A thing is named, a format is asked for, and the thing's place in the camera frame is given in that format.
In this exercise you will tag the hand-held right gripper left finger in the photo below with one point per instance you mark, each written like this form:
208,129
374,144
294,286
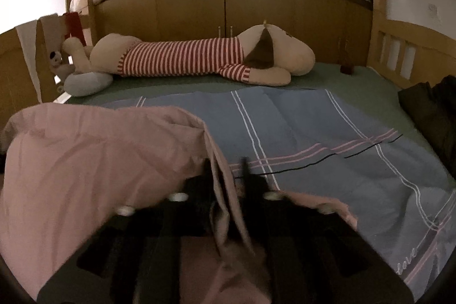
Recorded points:
199,197

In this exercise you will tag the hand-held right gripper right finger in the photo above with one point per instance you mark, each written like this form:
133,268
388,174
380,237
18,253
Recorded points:
253,204

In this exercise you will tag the pink hooded jacket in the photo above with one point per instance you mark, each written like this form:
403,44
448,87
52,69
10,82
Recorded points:
89,165

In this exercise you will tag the blue plaid bed sheet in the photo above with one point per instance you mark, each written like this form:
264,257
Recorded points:
320,133

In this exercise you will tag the striped plush dog toy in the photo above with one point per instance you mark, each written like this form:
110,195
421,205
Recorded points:
278,65

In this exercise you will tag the green mattress sheet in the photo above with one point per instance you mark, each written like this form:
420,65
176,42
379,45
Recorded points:
356,83

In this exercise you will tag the grey round cushion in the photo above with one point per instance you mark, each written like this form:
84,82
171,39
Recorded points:
85,83

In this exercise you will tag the small dark brown object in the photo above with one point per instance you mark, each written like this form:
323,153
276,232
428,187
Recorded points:
347,69

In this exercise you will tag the small plush toy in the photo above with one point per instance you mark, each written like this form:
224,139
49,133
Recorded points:
55,58

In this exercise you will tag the dark olive jacket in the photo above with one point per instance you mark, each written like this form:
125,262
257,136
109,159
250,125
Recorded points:
434,118

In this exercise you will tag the red hanging cloth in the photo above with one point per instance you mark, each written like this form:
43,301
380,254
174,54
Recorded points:
75,28

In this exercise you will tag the white hanging cloth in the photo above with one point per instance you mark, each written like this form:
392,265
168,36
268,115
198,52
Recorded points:
30,51

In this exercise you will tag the wooden wall cabinet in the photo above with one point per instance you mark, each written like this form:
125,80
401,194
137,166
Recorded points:
178,12

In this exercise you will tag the wooden bunk bed frame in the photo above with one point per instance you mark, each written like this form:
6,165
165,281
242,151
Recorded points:
21,76

